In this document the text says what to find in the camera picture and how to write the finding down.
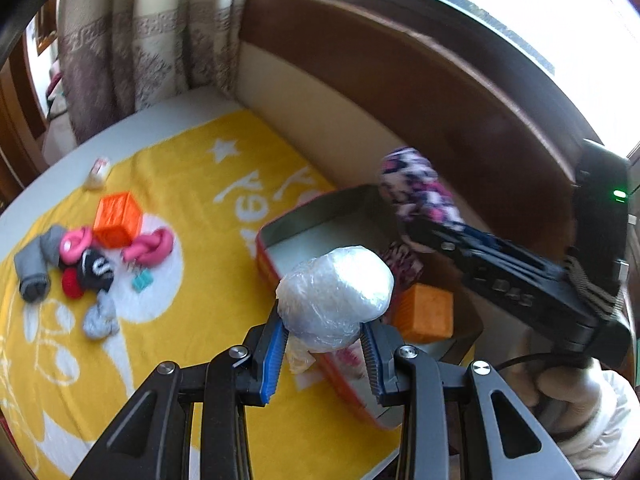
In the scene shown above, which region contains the window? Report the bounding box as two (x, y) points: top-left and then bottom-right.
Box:
(345, 0), (640, 76)

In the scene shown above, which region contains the person's right hand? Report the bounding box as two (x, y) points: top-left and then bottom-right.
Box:
(530, 350), (611, 436)

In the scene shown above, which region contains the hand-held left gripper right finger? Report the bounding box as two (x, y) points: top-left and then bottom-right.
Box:
(360, 321), (583, 480)

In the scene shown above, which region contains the red metal tin container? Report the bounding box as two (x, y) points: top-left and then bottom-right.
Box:
(255, 184), (483, 431)

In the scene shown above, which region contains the small white bottle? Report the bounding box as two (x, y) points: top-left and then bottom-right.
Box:
(84, 156), (111, 191)

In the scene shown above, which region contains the white plastic-wrapped ball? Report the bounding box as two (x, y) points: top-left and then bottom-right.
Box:
(276, 246), (396, 352)

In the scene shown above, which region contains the orange plastic cube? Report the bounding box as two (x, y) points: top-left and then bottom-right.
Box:
(93, 192), (143, 249)
(392, 284), (455, 343)

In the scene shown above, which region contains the blue-grey sock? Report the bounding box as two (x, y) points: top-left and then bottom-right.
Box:
(13, 225), (68, 303)

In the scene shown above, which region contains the wooden headboard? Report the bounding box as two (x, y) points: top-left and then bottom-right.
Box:
(237, 0), (640, 281)

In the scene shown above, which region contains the pink patterned cloth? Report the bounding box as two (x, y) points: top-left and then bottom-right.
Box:
(327, 345), (368, 381)

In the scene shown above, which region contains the red round cap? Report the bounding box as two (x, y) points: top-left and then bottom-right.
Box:
(61, 267), (88, 301)

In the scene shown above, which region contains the black cable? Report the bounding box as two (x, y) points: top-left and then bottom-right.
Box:
(492, 352), (546, 376)

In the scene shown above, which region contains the pink knotted rope toy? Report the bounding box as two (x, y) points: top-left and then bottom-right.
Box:
(121, 227), (174, 267)

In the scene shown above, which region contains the patterned beige curtain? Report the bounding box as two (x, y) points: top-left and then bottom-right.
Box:
(55, 0), (261, 146)

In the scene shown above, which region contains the pink ring toy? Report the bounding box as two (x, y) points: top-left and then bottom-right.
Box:
(58, 226), (94, 265)

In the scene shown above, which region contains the light grey knit sock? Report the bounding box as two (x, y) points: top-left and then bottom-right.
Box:
(82, 291), (121, 341)

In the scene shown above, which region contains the pale yellow wrapped item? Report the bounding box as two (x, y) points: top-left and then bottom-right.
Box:
(285, 337), (316, 375)

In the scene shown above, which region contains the black cloth with white mark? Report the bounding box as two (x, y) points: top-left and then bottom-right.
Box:
(75, 248), (114, 292)

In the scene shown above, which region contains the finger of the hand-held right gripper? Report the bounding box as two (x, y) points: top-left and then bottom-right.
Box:
(404, 217), (567, 275)

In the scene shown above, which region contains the yellow printed blanket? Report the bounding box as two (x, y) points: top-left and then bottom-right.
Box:
(0, 110), (471, 480)

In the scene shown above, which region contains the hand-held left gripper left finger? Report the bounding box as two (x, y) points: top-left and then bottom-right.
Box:
(70, 302), (291, 480)

